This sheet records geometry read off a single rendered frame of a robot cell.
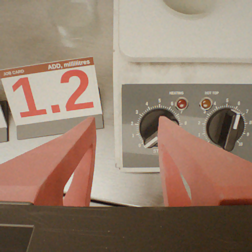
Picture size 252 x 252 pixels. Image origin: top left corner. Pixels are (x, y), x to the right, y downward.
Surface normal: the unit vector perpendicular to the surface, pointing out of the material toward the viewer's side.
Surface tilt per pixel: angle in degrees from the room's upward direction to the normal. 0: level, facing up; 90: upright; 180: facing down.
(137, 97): 30
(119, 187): 0
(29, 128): 0
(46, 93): 40
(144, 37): 0
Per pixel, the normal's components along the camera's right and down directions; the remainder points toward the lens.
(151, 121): 0.00, 0.28
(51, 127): 0.00, -0.24
